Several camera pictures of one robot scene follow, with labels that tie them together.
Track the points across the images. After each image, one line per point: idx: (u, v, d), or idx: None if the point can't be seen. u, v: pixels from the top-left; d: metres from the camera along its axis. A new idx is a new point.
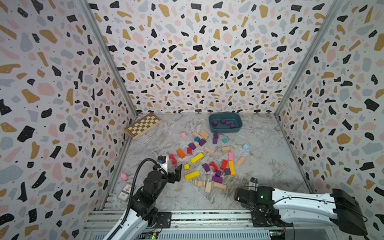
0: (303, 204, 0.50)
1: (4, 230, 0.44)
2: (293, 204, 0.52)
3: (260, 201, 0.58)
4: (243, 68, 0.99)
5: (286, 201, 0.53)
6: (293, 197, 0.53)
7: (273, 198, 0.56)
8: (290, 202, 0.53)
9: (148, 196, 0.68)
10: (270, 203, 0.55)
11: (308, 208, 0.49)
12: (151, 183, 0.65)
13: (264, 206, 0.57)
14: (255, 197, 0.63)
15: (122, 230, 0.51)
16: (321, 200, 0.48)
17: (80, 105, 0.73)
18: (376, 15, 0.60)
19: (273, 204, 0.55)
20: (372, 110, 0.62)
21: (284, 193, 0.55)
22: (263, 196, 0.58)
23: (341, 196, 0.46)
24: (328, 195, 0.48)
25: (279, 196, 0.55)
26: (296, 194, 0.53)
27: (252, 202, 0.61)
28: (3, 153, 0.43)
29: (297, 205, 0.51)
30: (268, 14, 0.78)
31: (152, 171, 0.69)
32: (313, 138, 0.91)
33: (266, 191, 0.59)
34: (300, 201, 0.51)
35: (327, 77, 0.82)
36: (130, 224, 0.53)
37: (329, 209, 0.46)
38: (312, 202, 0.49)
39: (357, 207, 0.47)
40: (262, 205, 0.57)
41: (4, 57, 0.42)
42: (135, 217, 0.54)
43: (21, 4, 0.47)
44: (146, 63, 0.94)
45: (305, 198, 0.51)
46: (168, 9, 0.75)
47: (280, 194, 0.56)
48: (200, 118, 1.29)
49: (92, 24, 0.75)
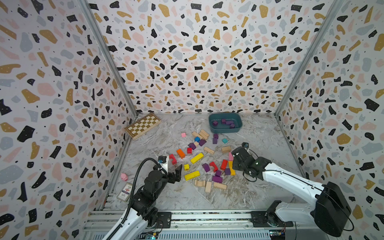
0: (291, 183, 0.50)
1: (3, 230, 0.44)
2: (281, 178, 0.53)
3: (252, 164, 0.61)
4: (243, 68, 0.99)
5: (276, 175, 0.54)
6: (284, 173, 0.53)
7: (266, 167, 0.58)
8: (279, 176, 0.53)
9: (149, 195, 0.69)
10: (261, 170, 0.58)
11: (293, 186, 0.50)
12: (151, 183, 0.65)
13: (255, 171, 0.60)
14: (251, 161, 0.65)
15: (122, 230, 0.51)
16: (309, 184, 0.47)
17: (80, 105, 0.73)
18: (376, 15, 0.60)
19: (263, 171, 0.57)
20: (372, 110, 0.62)
21: (279, 167, 0.56)
22: (258, 163, 0.60)
23: (336, 190, 0.44)
24: (319, 183, 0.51)
25: (273, 168, 0.57)
26: (288, 173, 0.53)
27: (246, 163, 0.67)
28: (3, 153, 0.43)
29: (284, 181, 0.52)
30: (268, 14, 0.78)
31: (152, 171, 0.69)
32: (313, 138, 0.91)
33: (264, 161, 0.61)
34: (289, 179, 0.51)
35: (327, 77, 0.82)
36: (130, 223, 0.53)
37: (311, 193, 0.45)
38: (299, 183, 0.49)
39: (347, 210, 0.44)
40: (253, 169, 0.60)
41: (4, 57, 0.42)
42: (136, 216, 0.54)
43: (21, 4, 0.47)
44: (146, 63, 0.94)
45: (295, 178, 0.51)
46: (168, 9, 0.75)
47: (274, 167, 0.57)
48: (200, 118, 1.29)
49: (91, 23, 0.75)
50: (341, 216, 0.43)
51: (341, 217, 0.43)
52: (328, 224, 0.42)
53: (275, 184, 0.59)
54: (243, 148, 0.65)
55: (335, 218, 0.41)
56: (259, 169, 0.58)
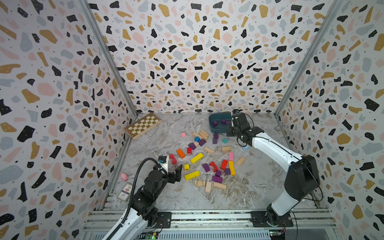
0: (273, 149, 0.55)
1: (3, 230, 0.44)
2: (266, 145, 0.58)
3: (246, 130, 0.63)
4: (243, 68, 0.99)
5: (262, 140, 0.59)
6: (271, 141, 0.58)
7: (257, 134, 0.62)
8: (264, 142, 0.58)
9: (149, 195, 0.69)
10: (252, 136, 0.62)
11: (274, 152, 0.55)
12: (151, 183, 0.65)
13: (247, 136, 0.64)
14: (246, 128, 0.69)
15: (122, 229, 0.51)
16: (289, 153, 0.52)
17: (80, 105, 0.73)
18: (376, 15, 0.60)
19: (254, 137, 0.62)
20: (372, 110, 0.62)
21: (269, 136, 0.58)
22: (251, 130, 0.65)
23: (312, 162, 0.48)
24: (299, 154, 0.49)
25: (263, 136, 0.61)
26: (276, 142, 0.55)
27: (241, 127, 0.69)
28: (3, 153, 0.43)
29: (268, 147, 0.57)
30: (268, 14, 0.78)
31: (152, 171, 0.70)
32: (313, 138, 0.91)
33: (258, 130, 0.64)
34: (273, 146, 0.56)
35: (327, 77, 0.82)
36: (130, 223, 0.53)
37: (288, 159, 0.50)
38: (280, 150, 0.54)
39: (319, 179, 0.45)
40: (246, 134, 0.65)
41: (4, 57, 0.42)
42: (136, 216, 0.54)
43: (21, 4, 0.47)
44: (146, 63, 0.94)
45: (279, 146, 0.55)
46: (168, 9, 0.75)
47: (264, 136, 0.61)
48: (200, 118, 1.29)
49: (91, 23, 0.75)
50: (310, 184, 0.49)
51: (311, 184, 0.49)
52: (295, 188, 0.48)
53: (261, 150, 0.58)
54: (243, 115, 0.67)
55: (303, 185, 0.47)
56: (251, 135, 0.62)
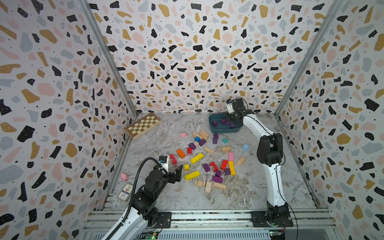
0: (254, 126, 0.72)
1: (3, 230, 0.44)
2: (251, 123, 0.74)
3: (241, 111, 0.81)
4: (243, 68, 0.99)
5: (248, 119, 0.76)
6: (255, 121, 0.74)
7: (247, 115, 0.78)
8: (249, 120, 0.75)
9: (150, 195, 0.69)
10: (243, 115, 0.79)
11: (254, 127, 0.72)
12: (152, 182, 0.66)
13: (240, 115, 0.81)
14: (241, 109, 0.85)
15: (122, 228, 0.51)
16: (264, 130, 0.68)
17: (80, 105, 0.73)
18: (376, 15, 0.60)
19: (244, 116, 0.78)
20: (372, 110, 0.62)
21: (255, 117, 0.76)
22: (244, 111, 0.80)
23: (278, 138, 0.63)
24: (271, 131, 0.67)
25: (251, 117, 0.77)
26: (259, 121, 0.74)
27: (237, 108, 0.85)
28: (3, 153, 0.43)
29: (252, 125, 0.73)
30: (268, 14, 0.78)
31: (153, 170, 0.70)
32: (313, 138, 0.91)
33: (250, 111, 0.81)
34: (255, 123, 0.73)
35: (327, 77, 0.82)
36: (131, 222, 0.53)
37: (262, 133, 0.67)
38: (259, 127, 0.70)
39: (281, 151, 0.64)
40: (240, 114, 0.82)
41: (4, 57, 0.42)
42: (137, 215, 0.54)
43: (21, 4, 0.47)
44: (146, 63, 0.94)
45: (260, 125, 0.71)
46: (168, 9, 0.75)
47: (252, 117, 0.77)
48: (200, 118, 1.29)
49: (92, 23, 0.75)
50: (273, 153, 0.65)
51: (274, 154, 0.65)
52: (262, 155, 0.65)
53: (248, 127, 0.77)
54: (240, 100, 0.84)
55: (268, 153, 0.63)
56: (242, 115, 0.79)
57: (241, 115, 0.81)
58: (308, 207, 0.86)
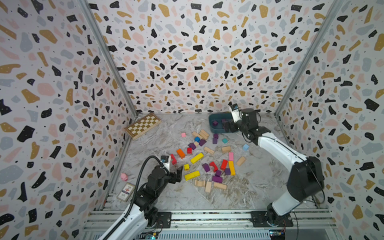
0: (278, 149, 0.56)
1: (4, 230, 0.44)
2: (272, 145, 0.58)
3: (253, 130, 0.68)
4: (243, 68, 0.99)
5: (266, 139, 0.61)
6: (276, 142, 0.59)
7: (263, 134, 0.64)
8: (269, 142, 0.60)
9: (151, 193, 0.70)
10: (258, 135, 0.64)
11: (278, 151, 0.55)
12: (154, 179, 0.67)
13: (253, 135, 0.66)
14: (253, 125, 0.66)
15: (125, 224, 0.51)
16: (293, 153, 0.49)
17: (80, 105, 0.73)
18: (376, 15, 0.60)
19: (260, 137, 0.63)
20: (372, 110, 0.62)
21: (274, 136, 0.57)
22: (258, 129, 0.68)
23: (316, 164, 0.47)
24: (303, 154, 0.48)
25: (270, 136, 0.63)
26: (281, 142, 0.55)
27: (248, 126, 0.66)
28: (3, 153, 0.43)
29: (274, 147, 0.57)
30: (268, 14, 0.78)
31: (156, 168, 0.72)
32: (313, 138, 0.91)
33: (266, 130, 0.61)
34: (277, 145, 0.58)
35: (327, 77, 0.82)
36: (133, 218, 0.53)
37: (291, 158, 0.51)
38: (285, 150, 0.55)
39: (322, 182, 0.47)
40: (253, 134, 0.66)
41: (4, 57, 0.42)
42: (139, 211, 0.55)
43: (21, 4, 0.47)
44: (146, 63, 0.94)
45: (284, 146, 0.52)
46: (168, 9, 0.75)
47: (271, 136, 0.62)
48: (200, 118, 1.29)
49: (92, 24, 0.75)
50: (311, 186, 0.46)
51: (313, 186, 0.48)
52: (298, 189, 0.47)
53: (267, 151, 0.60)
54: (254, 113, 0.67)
55: (306, 186, 0.45)
56: (257, 134, 0.65)
57: (255, 136, 0.64)
58: (308, 207, 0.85)
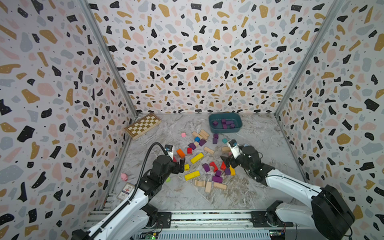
0: (289, 185, 0.54)
1: (3, 230, 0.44)
2: (282, 183, 0.56)
3: (259, 171, 0.68)
4: (243, 68, 0.99)
5: (274, 178, 0.59)
6: (285, 177, 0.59)
7: (269, 173, 0.63)
8: (278, 180, 0.58)
9: (156, 179, 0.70)
10: (264, 175, 0.63)
11: (291, 188, 0.53)
12: (160, 163, 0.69)
13: (260, 177, 0.63)
14: (256, 166, 0.65)
15: (129, 206, 0.49)
16: (307, 188, 0.50)
17: (80, 105, 0.73)
18: (376, 15, 0.60)
19: (267, 177, 0.61)
20: (372, 110, 0.62)
21: (280, 172, 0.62)
22: (262, 169, 0.69)
23: (333, 193, 0.45)
24: (317, 186, 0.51)
25: (275, 173, 0.62)
26: (289, 177, 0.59)
27: (253, 168, 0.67)
28: (3, 153, 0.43)
29: (286, 185, 0.55)
30: (268, 14, 0.78)
31: (161, 155, 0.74)
32: (313, 138, 0.91)
33: (270, 168, 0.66)
34: (287, 181, 0.56)
35: (327, 77, 0.82)
36: (137, 201, 0.51)
37: (308, 194, 0.48)
38: (297, 186, 0.52)
39: (348, 213, 0.44)
40: (258, 175, 0.64)
41: (4, 57, 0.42)
42: (143, 195, 0.53)
43: (21, 4, 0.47)
44: (146, 63, 0.94)
45: (295, 182, 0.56)
46: (168, 9, 0.75)
47: (276, 173, 0.61)
48: (200, 118, 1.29)
49: (92, 24, 0.75)
50: (340, 221, 0.43)
51: (342, 221, 0.43)
52: (328, 228, 0.43)
53: (279, 189, 0.57)
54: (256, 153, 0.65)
55: (335, 222, 0.42)
56: (263, 175, 0.63)
57: (261, 178, 0.63)
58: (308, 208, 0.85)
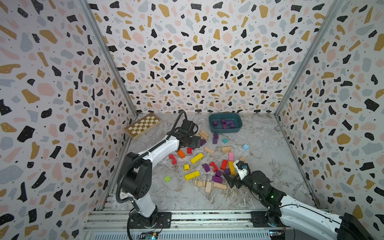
0: (307, 215, 0.53)
1: (3, 230, 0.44)
2: (299, 213, 0.55)
3: (270, 198, 0.64)
4: (243, 68, 0.99)
5: (289, 207, 0.57)
6: (301, 206, 0.56)
7: (282, 201, 0.60)
8: (293, 209, 0.56)
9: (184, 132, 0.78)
10: (278, 204, 0.60)
11: (310, 218, 0.52)
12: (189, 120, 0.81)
13: (273, 205, 0.62)
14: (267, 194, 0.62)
15: (166, 144, 0.58)
16: (326, 217, 0.50)
17: (80, 105, 0.73)
18: (376, 15, 0.60)
19: (281, 207, 0.59)
20: (372, 110, 0.62)
21: (294, 200, 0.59)
22: (273, 196, 0.64)
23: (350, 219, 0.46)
24: (336, 216, 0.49)
25: (289, 201, 0.59)
26: (304, 205, 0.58)
27: (265, 196, 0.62)
28: (3, 153, 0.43)
29: (303, 214, 0.54)
30: (268, 14, 0.78)
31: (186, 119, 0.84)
32: (313, 138, 0.91)
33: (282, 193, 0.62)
34: (303, 211, 0.54)
35: (327, 77, 0.82)
36: (172, 142, 0.60)
37: (330, 226, 0.47)
38: (315, 216, 0.51)
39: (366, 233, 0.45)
40: (270, 201, 0.63)
41: (4, 57, 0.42)
42: (175, 140, 0.62)
43: (21, 4, 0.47)
44: (146, 63, 0.94)
45: (312, 210, 0.53)
46: (168, 9, 0.75)
47: (289, 200, 0.60)
48: (200, 118, 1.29)
49: (92, 24, 0.75)
50: None
51: None
52: None
53: (294, 217, 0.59)
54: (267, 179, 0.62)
55: None
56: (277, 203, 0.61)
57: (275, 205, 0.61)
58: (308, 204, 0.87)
